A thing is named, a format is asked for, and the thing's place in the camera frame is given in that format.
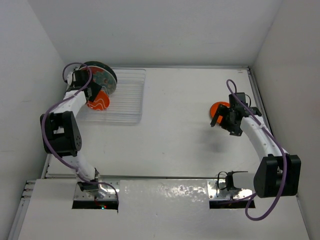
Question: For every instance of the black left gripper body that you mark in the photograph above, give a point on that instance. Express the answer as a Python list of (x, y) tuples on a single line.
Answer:
[(94, 89)]

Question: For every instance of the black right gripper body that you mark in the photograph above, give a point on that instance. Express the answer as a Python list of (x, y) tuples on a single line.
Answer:
[(226, 122)]

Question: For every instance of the orange plastic plate front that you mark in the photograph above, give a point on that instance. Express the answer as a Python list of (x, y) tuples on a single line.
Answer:
[(214, 108)]

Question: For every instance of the orange plastic plate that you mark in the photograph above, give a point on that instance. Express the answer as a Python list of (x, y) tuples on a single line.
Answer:
[(101, 102), (214, 108)]

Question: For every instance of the red plate with teal flower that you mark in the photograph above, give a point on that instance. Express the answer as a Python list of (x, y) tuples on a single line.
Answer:
[(104, 78)]

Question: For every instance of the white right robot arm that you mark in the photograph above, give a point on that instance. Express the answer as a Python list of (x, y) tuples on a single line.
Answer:
[(268, 178)]

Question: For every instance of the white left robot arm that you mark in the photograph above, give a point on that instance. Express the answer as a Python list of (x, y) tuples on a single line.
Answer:
[(60, 132)]

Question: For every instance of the dark green rimmed plate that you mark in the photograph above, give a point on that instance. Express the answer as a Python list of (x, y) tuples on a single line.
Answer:
[(103, 66)]

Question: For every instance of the white wire dish rack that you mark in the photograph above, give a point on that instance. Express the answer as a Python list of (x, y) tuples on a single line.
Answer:
[(126, 103)]

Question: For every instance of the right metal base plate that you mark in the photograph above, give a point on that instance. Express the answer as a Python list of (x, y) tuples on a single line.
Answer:
[(215, 194)]

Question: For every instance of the metal base plate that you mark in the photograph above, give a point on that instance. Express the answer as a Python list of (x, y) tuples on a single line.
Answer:
[(104, 191), (215, 194)]

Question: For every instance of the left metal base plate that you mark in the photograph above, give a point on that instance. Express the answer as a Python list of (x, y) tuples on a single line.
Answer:
[(104, 191)]

